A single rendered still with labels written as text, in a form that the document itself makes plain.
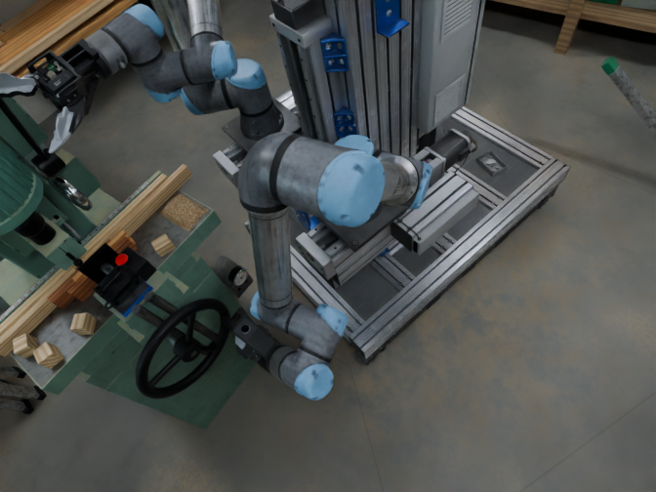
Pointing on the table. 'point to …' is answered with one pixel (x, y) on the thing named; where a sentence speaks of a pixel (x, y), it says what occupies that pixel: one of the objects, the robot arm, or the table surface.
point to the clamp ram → (100, 264)
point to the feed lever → (49, 164)
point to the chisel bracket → (56, 250)
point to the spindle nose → (36, 229)
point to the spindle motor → (17, 191)
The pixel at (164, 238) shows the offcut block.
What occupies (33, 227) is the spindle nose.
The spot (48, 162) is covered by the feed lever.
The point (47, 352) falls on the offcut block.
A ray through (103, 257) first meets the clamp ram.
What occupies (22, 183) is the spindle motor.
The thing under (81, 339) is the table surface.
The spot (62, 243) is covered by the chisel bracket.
